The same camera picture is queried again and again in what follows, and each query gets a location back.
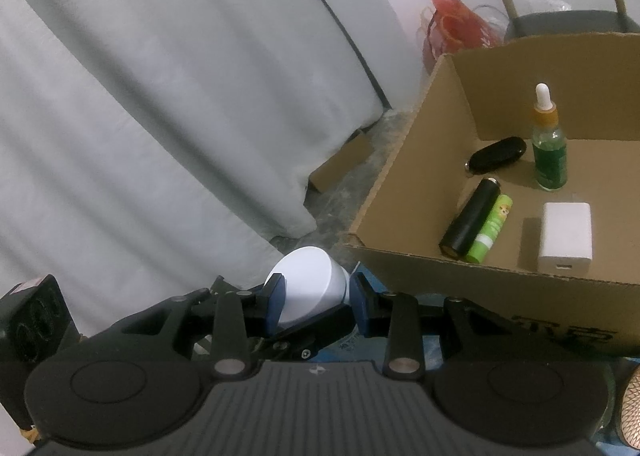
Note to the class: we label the black cylindrical tube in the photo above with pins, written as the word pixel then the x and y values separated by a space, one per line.
pixel 470 218

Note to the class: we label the flat cardboard piece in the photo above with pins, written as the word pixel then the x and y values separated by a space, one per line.
pixel 340 163

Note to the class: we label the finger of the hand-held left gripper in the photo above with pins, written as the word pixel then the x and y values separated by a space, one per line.
pixel 320 331

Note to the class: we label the red plastic bag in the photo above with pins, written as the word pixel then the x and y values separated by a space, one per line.
pixel 450 25

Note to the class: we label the white curtain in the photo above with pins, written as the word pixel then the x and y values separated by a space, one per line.
pixel 150 110

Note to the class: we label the green dropper bottle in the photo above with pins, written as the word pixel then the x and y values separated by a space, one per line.
pixel 550 160

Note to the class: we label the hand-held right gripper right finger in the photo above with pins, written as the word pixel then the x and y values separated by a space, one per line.
pixel 360 306

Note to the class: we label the brown cardboard box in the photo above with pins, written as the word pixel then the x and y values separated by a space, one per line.
pixel 425 135

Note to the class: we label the white charger plug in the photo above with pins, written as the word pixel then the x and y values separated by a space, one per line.
pixel 565 236

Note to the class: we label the white lidded supplement bottle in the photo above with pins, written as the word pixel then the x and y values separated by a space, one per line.
pixel 310 281

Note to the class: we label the green lip balm stick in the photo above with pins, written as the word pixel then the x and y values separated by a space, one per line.
pixel 490 231

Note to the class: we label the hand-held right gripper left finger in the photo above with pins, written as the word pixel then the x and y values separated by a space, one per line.
pixel 275 306

